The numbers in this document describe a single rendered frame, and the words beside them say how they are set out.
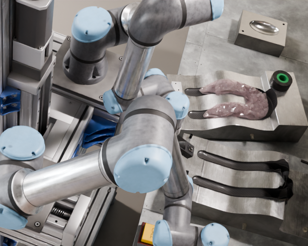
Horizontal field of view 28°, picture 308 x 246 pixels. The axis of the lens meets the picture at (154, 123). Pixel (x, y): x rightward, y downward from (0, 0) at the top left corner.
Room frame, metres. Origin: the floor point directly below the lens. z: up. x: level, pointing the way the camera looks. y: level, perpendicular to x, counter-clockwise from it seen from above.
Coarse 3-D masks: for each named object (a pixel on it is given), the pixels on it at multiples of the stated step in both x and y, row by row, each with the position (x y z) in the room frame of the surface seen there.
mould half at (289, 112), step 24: (216, 72) 1.65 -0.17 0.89; (264, 72) 1.72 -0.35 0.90; (288, 72) 1.75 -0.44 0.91; (192, 96) 1.53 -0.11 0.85; (216, 96) 1.54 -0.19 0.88; (240, 96) 1.57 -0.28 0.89; (288, 96) 1.63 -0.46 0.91; (192, 120) 1.42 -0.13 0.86; (216, 120) 1.43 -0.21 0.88; (240, 120) 1.45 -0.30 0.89; (264, 120) 1.51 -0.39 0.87; (288, 120) 1.51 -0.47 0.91
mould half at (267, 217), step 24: (192, 144) 1.28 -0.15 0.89; (216, 144) 1.32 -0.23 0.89; (192, 168) 1.19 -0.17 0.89; (216, 168) 1.22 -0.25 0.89; (216, 192) 1.13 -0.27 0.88; (216, 216) 1.07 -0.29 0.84; (240, 216) 1.07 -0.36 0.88; (264, 216) 1.07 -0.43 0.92; (288, 216) 1.14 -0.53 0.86; (288, 240) 1.08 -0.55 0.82
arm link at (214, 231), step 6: (198, 228) 0.81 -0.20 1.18; (204, 228) 0.80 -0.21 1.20; (210, 228) 0.81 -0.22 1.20; (216, 228) 0.81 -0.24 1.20; (222, 228) 0.82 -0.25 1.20; (198, 234) 0.79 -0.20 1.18; (204, 234) 0.79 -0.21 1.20; (210, 234) 0.79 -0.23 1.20; (216, 234) 0.80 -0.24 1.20; (222, 234) 0.80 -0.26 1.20; (228, 234) 0.81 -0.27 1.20; (198, 240) 0.78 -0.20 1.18; (204, 240) 0.77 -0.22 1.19; (210, 240) 0.77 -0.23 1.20; (216, 240) 0.78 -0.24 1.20; (222, 240) 0.79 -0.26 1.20; (228, 240) 0.79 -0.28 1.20
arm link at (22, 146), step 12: (12, 132) 0.86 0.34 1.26; (24, 132) 0.88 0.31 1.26; (36, 132) 0.89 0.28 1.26; (0, 144) 0.82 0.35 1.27; (12, 144) 0.83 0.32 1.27; (24, 144) 0.84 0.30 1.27; (36, 144) 0.85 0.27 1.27; (0, 156) 0.80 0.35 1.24; (12, 156) 0.79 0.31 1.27; (24, 156) 0.80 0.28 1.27; (36, 156) 0.82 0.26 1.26; (36, 168) 0.80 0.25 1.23
